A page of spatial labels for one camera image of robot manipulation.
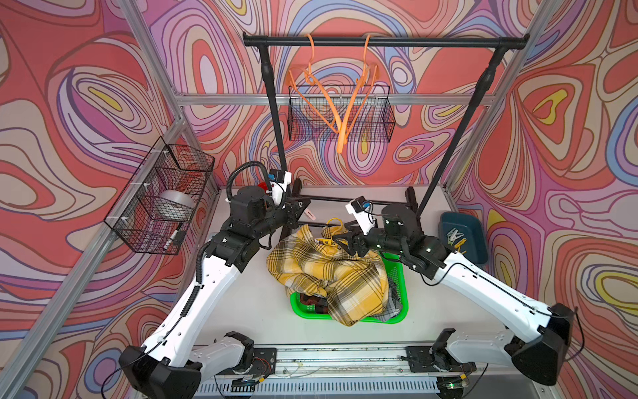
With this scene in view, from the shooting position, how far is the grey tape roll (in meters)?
0.70

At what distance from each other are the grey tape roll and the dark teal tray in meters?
0.95

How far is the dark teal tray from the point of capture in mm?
968

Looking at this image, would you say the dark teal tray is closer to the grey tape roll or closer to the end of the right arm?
the end of the right arm
